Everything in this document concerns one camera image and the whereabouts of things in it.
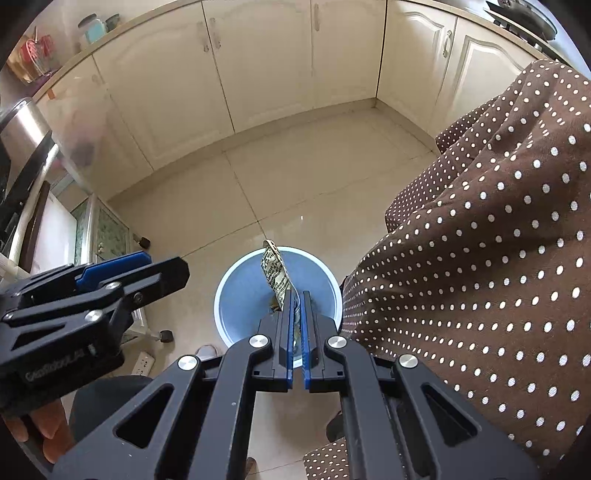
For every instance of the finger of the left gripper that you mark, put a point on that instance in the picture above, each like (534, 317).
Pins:
(94, 274)

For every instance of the brown polka dot tablecloth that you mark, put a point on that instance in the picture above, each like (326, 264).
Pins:
(475, 305)

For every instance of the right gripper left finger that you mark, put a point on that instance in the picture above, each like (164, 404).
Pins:
(283, 345)

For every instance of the person's left hand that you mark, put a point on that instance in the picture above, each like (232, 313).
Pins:
(50, 424)

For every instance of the red utensil rack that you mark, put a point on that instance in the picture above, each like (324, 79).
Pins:
(33, 58)

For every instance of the steel rice cooker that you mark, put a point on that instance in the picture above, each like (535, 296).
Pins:
(23, 128)

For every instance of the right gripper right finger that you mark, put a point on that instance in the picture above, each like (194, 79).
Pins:
(310, 352)

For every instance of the clear jar with lid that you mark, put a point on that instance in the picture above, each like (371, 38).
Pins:
(92, 29)

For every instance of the light blue trash bin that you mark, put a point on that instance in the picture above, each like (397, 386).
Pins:
(245, 321)

